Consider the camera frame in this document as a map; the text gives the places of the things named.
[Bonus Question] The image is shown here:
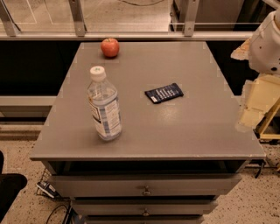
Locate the small blue floor device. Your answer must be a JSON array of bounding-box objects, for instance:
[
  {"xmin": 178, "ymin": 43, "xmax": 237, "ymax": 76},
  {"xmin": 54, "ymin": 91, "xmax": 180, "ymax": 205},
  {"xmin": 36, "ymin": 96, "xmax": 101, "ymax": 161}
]
[{"xmin": 37, "ymin": 181, "xmax": 57, "ymax": 199}]

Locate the yellow wooden frame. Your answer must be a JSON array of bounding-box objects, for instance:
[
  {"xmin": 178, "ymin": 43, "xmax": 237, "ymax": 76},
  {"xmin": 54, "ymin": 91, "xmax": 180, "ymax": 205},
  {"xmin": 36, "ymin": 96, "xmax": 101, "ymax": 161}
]
[{"xmin": 257, "ymin": 98, "xmax": 280, "ymax": 140}]

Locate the middle grey drawer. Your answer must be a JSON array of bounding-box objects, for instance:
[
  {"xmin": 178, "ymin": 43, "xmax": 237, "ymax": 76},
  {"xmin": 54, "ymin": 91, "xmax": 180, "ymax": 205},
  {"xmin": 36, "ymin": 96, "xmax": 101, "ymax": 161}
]
[{"xmin": 72, "ymin": 200, "xmax": 217, "ymax": 216}]

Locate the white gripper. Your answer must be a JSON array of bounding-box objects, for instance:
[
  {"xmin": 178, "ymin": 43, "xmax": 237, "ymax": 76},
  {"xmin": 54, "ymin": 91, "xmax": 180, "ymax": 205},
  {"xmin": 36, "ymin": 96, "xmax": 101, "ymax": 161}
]
[{"xmin": 230, "ymin": 9, "xmax": 280, "ymax": 132}]

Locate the red apple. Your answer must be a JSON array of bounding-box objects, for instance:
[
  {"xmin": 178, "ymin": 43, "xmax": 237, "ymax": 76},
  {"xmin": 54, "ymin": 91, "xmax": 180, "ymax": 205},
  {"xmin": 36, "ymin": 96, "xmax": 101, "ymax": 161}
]
[{"xmin": 101, "ymin": 38, "xmax": 120, "ymax": 58}]

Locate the grey drawer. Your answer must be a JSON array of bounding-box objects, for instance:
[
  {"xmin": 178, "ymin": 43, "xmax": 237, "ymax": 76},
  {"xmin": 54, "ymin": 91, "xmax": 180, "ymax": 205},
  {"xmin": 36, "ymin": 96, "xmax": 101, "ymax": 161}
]
[
  {"xmin": 72, "ymin": 200, "xmax": 217, "ymax": 216},
  {"xmin": 49, "ymin": 174, "xmax": 242, "ymax": 198}
]

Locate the metal railing frame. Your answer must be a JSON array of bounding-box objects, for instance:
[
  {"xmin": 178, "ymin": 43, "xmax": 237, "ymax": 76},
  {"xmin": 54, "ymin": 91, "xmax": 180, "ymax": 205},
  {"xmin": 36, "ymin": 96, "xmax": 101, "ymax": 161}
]
[{"xmin": 0, "ymin": 0, "xmax": 280, "ymax": 41}]

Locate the clear plastic water bottle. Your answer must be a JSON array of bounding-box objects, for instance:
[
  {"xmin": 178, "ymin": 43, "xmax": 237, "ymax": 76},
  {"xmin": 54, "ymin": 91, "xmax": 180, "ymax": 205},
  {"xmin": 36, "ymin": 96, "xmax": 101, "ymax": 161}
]
[{"xmin": 87, "ymin": 66, "xmax": 122, "ymax": 141}]

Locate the black chair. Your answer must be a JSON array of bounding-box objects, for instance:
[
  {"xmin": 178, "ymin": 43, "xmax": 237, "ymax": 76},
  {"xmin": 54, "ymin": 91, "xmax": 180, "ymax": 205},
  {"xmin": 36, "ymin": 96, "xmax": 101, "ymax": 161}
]
[{"xmin": 0, "ymin": 151, "xmax": 27, "ymax": 221}]

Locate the top grey drawer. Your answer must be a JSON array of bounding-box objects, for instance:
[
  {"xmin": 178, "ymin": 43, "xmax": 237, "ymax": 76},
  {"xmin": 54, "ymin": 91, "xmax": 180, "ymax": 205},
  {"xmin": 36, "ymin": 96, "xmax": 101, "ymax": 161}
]
[{"xmin": 49, "ymin": 174, "xmax": 242, "ymax": 198}]

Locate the black floor cable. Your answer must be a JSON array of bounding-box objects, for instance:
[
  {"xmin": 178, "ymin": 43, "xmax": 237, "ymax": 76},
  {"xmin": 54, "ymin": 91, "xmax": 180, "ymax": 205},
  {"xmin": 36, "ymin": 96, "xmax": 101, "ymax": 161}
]
[{"xmin": 45, "ymin": 204, "xmax": 73, "ymax": 224}]

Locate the dark blue snack bar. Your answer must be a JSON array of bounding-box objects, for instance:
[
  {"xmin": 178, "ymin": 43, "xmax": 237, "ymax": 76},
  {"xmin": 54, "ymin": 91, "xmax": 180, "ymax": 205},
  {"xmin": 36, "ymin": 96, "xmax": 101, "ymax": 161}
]
[{"xmin": 144, "ymin": 83, "xmax": 184, "ymax": 104}]

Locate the grey drawer cabinet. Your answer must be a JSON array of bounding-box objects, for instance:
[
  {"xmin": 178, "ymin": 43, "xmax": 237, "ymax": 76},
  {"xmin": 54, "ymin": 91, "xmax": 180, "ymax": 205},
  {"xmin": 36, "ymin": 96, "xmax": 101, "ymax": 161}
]
[{"xmin": 31, "ymin": 42, "xmax": 264, "ymax": 224}]

